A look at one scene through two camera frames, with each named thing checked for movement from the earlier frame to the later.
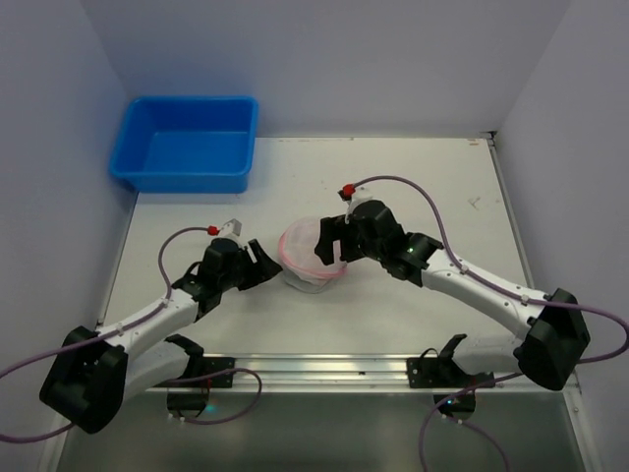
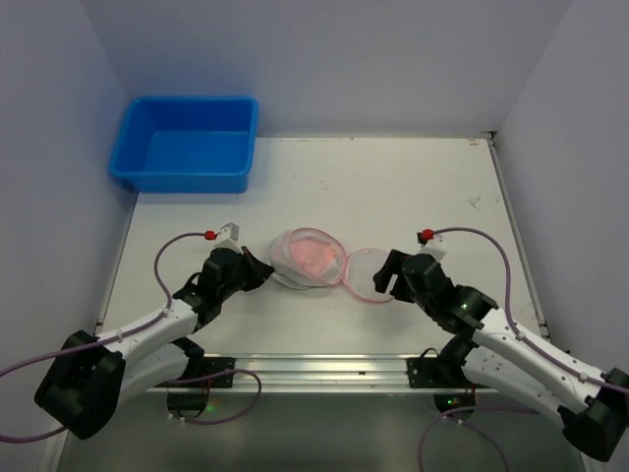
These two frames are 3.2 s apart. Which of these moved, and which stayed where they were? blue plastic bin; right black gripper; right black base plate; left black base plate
Moved: right black gripper
Stayed: blue plastic bin; left black base plate; right black base plate
